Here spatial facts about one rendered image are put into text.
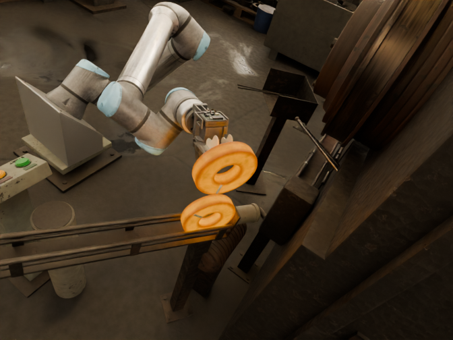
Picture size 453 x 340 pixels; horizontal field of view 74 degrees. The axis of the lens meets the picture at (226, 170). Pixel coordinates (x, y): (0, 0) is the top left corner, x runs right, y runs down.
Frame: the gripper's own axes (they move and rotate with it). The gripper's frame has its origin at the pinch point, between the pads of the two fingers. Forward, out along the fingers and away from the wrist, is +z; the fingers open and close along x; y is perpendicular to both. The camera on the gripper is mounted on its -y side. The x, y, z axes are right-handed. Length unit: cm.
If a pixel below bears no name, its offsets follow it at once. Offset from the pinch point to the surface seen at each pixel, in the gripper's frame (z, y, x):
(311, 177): -18, -22, 48
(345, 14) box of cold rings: -188, 30, 209
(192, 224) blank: -5.1, -21.5, -4.7
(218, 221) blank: -5.6, -22.9, 3.3
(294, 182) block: -3.8, -11.7, 25.7
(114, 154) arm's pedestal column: -117, -60, -12
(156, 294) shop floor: -33, -86, -6
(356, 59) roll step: -0.1, 24.3, 29.4
